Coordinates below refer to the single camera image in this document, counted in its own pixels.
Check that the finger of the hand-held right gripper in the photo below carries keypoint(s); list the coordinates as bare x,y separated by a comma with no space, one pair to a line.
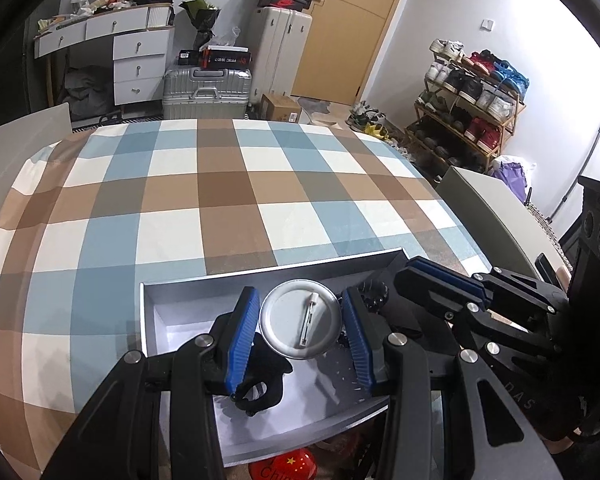
430,292
450,274

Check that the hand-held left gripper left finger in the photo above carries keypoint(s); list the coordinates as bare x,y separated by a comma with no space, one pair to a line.
240,340

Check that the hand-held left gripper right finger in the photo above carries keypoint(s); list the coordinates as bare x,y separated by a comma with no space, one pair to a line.
357,345

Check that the black plastic clip piece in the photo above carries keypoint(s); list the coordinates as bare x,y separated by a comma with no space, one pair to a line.
267,360

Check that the grey cardboard box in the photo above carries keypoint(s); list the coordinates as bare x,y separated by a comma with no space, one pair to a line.
190,320

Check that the round silver pin badge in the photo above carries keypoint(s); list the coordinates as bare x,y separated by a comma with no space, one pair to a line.
290,310

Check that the small pink object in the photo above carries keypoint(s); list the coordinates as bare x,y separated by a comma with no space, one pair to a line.
562,275

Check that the black phone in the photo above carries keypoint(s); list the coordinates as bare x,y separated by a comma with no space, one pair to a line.
545,267

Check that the grey ottoman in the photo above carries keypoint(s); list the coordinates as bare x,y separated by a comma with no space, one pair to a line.
25,125
490,210

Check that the purple bag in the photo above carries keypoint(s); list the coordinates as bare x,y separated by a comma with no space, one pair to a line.
512,177

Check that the red round badge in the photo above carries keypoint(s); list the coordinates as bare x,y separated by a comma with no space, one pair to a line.
285,465

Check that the checked tablecloth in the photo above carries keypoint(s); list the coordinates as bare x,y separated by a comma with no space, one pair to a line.
220,195

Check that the grey long pole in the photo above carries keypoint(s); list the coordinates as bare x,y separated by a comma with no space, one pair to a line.
587,160

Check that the pile of scattered shoes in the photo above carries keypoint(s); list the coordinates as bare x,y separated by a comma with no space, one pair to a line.
372,122

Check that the wooden shoe rack with shoes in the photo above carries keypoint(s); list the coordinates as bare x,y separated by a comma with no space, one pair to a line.
470,85

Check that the grey floor mat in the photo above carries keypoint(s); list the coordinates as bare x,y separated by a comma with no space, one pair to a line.
312,107

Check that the brown cardboard box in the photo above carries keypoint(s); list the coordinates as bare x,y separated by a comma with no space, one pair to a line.
280,107

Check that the silver suitcase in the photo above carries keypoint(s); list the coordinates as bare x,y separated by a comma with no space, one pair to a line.
205,92

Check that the wooden door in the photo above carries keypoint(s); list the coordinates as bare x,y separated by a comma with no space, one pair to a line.
360,25

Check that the white suitcase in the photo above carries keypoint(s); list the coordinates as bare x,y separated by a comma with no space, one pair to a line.
280,55

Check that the black and red box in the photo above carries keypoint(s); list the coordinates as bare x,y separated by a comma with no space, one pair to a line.
227,57

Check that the small black box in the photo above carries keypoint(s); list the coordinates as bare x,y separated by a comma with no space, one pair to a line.
189,58

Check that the dark cloth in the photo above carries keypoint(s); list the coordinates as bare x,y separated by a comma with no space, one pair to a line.
87,92

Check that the clear plastic bag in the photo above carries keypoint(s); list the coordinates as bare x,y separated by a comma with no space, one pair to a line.
228,37

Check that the white dressing table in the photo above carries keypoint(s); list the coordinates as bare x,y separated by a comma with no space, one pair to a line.
135,55

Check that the black wrapped flower bouquet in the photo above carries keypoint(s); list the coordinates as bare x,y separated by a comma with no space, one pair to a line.
202,20

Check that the clutter of packets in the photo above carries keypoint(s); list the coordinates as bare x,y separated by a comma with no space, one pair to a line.
90,7

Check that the white light switch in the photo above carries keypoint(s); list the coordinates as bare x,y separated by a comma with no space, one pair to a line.
488,24

